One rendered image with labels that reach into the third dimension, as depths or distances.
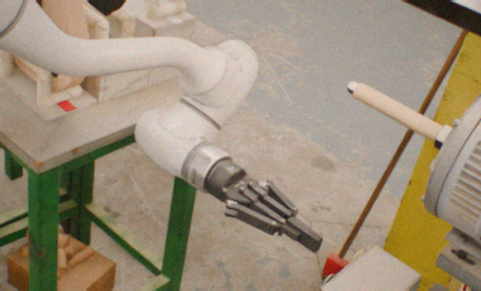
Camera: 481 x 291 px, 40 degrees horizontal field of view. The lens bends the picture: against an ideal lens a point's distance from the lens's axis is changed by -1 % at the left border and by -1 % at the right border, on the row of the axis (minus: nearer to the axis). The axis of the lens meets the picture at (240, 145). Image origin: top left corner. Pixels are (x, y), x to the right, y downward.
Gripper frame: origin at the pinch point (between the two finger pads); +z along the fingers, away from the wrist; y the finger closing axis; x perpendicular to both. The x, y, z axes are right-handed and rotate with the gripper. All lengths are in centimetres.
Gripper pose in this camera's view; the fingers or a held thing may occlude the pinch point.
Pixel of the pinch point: (303, 234)
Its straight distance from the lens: 119.6
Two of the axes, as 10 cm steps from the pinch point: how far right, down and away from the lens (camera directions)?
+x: 1.6, -8.1, -5.7
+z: 7.4, 4.8, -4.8
